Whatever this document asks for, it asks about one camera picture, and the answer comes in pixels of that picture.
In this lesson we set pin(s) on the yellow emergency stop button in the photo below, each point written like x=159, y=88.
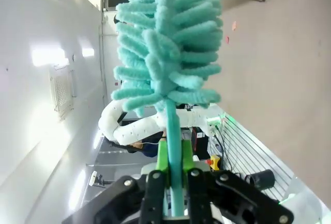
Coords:
x=214, y=162

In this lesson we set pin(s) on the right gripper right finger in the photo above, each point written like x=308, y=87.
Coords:
x=201, y=198

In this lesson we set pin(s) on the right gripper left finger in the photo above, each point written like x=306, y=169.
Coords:
x=152, y=198

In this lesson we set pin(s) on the black box red label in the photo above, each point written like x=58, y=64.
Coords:
x=199, y=141

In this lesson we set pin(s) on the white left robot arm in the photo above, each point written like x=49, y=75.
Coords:
x=134, y=131

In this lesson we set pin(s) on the black cylindrical camera lens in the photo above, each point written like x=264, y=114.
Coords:
x=259, y=180

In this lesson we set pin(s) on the teal microfibre duster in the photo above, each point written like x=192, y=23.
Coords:
x=170, y=53

